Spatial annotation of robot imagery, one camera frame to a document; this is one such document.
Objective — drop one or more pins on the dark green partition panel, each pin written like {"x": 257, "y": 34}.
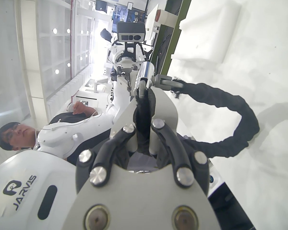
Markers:
{"x": 180, "y": 8}

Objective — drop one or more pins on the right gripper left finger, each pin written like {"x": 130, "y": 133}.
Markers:
{"x": 115, "y": 142}

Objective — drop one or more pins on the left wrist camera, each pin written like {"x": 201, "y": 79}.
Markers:
{"x": 130, "y": 28}

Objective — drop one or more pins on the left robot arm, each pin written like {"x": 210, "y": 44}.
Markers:
{"x": 121, "y": 96}

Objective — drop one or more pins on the white foam tray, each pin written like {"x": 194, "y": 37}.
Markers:
{"x": 206, "y": 37}

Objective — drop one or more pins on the white box with red button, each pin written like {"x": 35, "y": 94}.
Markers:
{"x": 166, "y": 17}

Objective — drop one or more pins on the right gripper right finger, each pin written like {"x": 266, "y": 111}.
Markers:
{"x": 168, "y": 135}

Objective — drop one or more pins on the person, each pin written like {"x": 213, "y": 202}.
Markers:
{"x": 14, "y": 135}

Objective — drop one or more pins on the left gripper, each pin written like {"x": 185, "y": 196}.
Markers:
{"x": 123, "y": 68}

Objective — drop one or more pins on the monitor screen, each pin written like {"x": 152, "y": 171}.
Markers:
{"x": 120, "y": 16}

